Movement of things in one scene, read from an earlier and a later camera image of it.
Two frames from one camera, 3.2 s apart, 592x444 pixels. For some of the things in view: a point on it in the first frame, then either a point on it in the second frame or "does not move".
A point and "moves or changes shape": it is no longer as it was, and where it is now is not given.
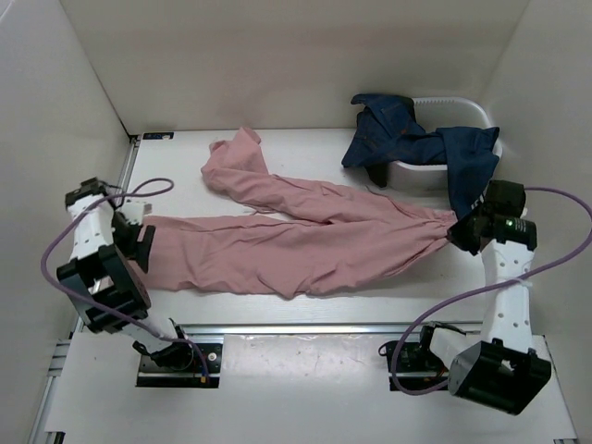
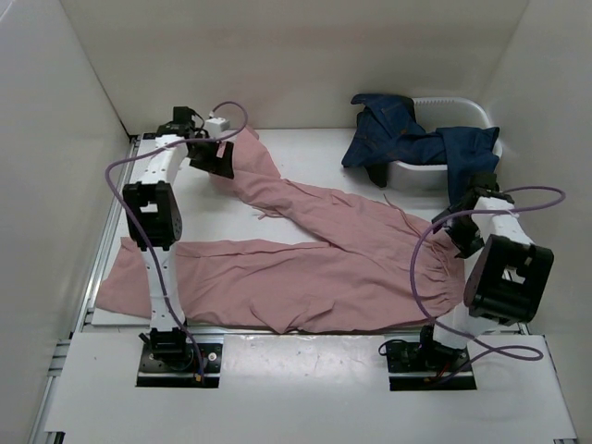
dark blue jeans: [387, 133] does not move
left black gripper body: [125, 235] -> [203, 156]
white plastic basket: [437, 113] does not move
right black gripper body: [461, 231] does not move
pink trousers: [357, 232] moves or changes shape
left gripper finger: [143, 247] -> [223, 158]
